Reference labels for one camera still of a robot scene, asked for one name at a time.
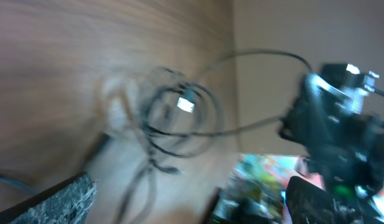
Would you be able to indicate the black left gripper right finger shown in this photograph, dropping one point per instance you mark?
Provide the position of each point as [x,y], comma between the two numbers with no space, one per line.
[308,204]

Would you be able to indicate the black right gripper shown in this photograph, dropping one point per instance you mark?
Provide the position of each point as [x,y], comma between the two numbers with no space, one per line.
[345,149]

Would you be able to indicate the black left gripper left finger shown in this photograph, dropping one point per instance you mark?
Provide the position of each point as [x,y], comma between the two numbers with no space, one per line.
[65,203]

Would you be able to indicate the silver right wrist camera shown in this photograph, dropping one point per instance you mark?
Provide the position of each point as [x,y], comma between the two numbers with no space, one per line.
[348,79]

